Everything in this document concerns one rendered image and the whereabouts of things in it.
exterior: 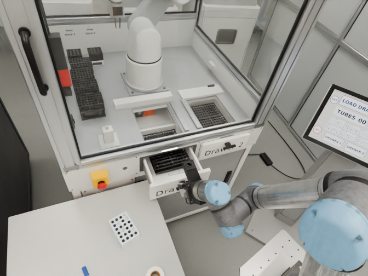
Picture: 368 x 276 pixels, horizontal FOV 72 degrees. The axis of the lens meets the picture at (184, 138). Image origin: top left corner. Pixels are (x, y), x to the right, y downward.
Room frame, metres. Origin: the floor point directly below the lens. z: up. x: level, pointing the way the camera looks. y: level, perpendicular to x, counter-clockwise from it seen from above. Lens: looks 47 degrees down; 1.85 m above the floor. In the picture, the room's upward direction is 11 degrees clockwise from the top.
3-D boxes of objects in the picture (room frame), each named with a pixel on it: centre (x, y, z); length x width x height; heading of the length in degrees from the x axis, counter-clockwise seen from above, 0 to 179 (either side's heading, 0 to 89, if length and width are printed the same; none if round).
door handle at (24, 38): (0.53, 0.42, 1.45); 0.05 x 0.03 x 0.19; 30
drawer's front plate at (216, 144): (0.92, -0.22, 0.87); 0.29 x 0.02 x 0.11; 120
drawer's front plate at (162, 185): (0.63, -0.02, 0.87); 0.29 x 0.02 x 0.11; 120
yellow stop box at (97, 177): (0.58, 0.33, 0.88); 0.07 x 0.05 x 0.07; 120
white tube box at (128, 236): (0.42, 0.18, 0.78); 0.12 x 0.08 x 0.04; 45
